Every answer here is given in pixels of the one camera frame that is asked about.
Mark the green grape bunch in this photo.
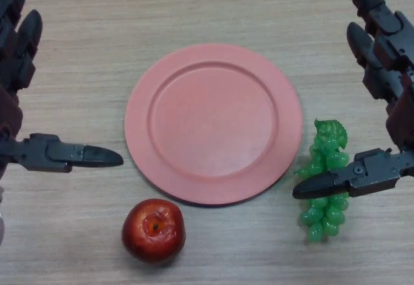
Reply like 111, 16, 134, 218
293, 118, 352, 244

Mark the pink round plate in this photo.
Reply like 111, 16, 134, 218
124, 43, 304, 207

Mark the red apple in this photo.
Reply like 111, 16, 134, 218
121, 198, 187, 264

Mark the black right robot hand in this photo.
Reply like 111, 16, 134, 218
292, 0, 414, 200

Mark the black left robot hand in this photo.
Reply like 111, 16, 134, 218
0, 0, 124, 185

